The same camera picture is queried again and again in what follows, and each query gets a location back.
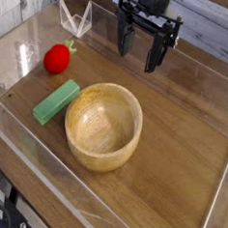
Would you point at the clear acrylic corner bracket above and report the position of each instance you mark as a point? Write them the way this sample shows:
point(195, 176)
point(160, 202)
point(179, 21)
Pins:
point(76, 24)

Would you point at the black table clamp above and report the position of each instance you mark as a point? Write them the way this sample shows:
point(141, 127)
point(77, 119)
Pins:
point(16, 217)

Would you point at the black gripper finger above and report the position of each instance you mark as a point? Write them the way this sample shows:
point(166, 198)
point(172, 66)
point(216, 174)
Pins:
point(157, 52)
point(126, 33)

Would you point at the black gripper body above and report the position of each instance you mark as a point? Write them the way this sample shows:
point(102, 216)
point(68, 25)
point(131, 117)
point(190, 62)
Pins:
point(139, 12)

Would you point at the red plush strawberry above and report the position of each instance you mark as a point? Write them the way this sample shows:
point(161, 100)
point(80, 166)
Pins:
point(57, 58)

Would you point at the wooden bowl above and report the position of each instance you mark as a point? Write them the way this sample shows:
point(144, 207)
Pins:
point(103, 126)

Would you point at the green rectangular block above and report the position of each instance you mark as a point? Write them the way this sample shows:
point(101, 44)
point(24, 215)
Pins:
point(56, 101)

